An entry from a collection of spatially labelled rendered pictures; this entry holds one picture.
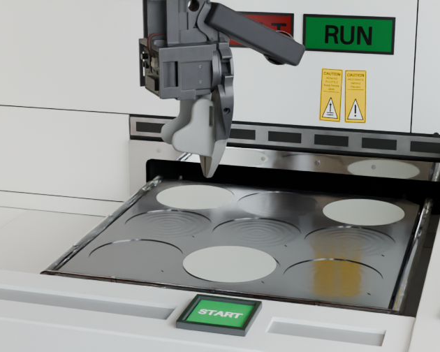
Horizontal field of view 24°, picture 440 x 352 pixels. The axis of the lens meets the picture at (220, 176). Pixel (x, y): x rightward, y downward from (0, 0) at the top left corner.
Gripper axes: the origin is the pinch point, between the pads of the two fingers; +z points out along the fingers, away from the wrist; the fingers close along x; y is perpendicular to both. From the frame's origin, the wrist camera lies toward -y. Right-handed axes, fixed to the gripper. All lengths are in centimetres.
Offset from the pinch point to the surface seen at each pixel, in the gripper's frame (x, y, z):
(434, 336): 40.5, -1.9, 2.9
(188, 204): -14.1, -2.1, 9.2
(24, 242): -29.9, 15.8, 17.0
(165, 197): -18.1, -0.3, 9.2
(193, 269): 6.3, 4.9, 9.2
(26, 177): -43.3, 12.6, 12.0
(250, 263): 7.0, -1.4, 9.2
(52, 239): -29.6, 12.1, 17.0
